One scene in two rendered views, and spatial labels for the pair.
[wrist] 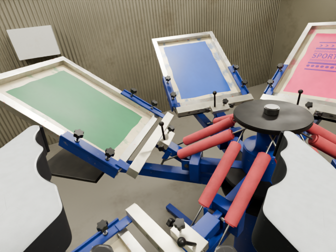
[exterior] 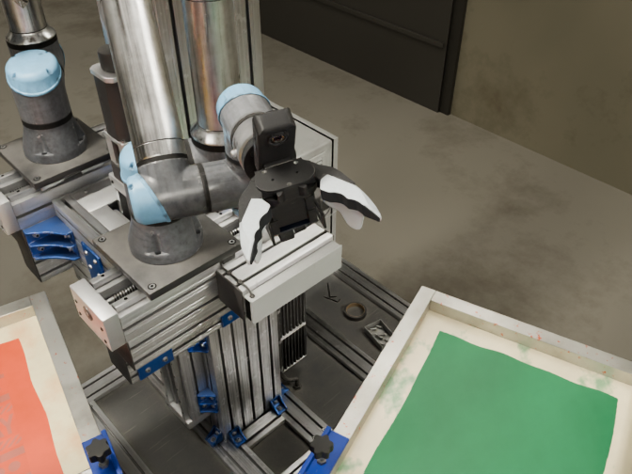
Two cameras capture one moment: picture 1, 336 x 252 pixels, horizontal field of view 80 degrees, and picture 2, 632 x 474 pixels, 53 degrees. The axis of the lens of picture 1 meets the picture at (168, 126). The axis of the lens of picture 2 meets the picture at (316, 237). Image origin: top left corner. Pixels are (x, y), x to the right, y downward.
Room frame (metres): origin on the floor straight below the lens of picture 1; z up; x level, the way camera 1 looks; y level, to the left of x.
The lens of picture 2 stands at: (0.59, -0.19, 2.11)
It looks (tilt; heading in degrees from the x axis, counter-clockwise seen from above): 40 degrees down; 159
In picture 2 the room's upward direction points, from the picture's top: straight up
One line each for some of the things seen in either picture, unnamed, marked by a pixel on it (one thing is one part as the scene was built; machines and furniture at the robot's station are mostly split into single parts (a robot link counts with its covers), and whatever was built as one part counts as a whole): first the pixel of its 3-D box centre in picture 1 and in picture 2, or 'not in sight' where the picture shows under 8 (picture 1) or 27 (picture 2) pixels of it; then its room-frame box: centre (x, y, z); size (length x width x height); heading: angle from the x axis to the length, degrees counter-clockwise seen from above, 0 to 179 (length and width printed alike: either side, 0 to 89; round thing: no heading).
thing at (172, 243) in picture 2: not in sight; (163, 222); (-0.46, -0.11, 1.31); 0.15 x 0.15 x 0.10
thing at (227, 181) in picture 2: not in sight; (242, 181); (-0.19, 0.00, 1.56); 0.11 x 0.08 x 0.11; 88
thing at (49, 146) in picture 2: not in sight; (51, 130); (-0.92, -0.29, 1.31); 0.15 x 0.15 x 0.10
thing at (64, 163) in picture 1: (144, 167); not in sight; (1.00, 0.18, 0.91); 1.34 x 0.41 x 0.08; 70
